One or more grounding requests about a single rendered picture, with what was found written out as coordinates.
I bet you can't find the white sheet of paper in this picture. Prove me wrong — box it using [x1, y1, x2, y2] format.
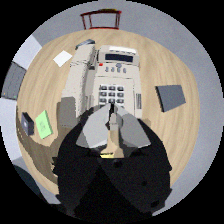
[53, 50, 73, 67]

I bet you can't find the light green sticky note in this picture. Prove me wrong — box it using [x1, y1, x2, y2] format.
[35, 110, 53, 139]

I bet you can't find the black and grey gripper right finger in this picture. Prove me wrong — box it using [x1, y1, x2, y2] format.
[112, 103, 172, 172]

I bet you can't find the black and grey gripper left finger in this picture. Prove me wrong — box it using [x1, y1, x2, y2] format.
[52, 103, 112, 176]

